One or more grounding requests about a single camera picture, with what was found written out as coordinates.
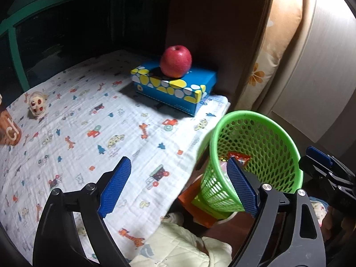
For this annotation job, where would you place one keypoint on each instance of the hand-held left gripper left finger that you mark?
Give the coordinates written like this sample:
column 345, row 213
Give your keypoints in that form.
column 115, row 186

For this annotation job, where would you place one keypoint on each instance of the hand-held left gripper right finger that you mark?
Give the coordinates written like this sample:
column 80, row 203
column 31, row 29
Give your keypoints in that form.
column 242, row 186

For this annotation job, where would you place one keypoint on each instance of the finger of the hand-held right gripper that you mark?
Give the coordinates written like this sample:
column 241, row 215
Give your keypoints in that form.
column 313, row 167
column 319, row 155

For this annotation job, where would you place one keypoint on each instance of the pink snack wrapper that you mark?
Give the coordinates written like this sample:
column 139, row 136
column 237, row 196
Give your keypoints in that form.
column 224, row 167

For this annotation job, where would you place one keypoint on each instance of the orange snack wrapper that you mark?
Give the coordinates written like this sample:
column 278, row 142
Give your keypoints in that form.
column 239, row 157

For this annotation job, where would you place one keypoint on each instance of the green mesh wastebasket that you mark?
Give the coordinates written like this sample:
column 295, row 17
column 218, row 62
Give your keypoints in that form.
column 250, row 113

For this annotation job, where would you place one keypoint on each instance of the orange box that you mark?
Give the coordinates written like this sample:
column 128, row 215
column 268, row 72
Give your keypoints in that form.
column 189, row 197

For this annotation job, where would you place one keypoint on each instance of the white printed blanket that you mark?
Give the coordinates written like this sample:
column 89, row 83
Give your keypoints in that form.
column 125, row 111

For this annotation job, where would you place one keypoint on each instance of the beige cabinet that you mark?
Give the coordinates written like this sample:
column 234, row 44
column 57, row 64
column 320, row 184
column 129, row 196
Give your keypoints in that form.
column 319, row 75

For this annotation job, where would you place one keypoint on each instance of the white quilted jacket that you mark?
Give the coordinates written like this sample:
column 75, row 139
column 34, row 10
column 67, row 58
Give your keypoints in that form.
column 172, row 244

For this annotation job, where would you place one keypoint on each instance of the small beige monkey toy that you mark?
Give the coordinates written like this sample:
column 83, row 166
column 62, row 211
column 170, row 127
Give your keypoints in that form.
column 36, row 104

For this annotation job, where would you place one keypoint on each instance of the blue spotted cardboard box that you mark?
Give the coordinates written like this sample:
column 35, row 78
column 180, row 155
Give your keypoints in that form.
column 200, row 79

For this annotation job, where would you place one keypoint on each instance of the floral beige pillow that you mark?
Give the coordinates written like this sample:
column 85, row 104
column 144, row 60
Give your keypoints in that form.
column 272, row 47

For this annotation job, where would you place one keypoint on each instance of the orange water bottle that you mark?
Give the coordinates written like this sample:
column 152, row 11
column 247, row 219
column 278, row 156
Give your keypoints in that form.
column 9, row 130

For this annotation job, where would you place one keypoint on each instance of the red apple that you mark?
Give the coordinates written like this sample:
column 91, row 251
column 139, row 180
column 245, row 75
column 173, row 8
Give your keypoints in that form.
column 175, row 61

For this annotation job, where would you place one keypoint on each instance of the brown wooden panel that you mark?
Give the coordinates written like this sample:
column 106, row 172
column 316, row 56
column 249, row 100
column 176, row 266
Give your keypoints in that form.
column 222, row 19

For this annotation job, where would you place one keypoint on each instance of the green window frame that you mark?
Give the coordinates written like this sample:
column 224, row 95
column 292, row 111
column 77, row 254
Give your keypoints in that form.
column 17, row 55

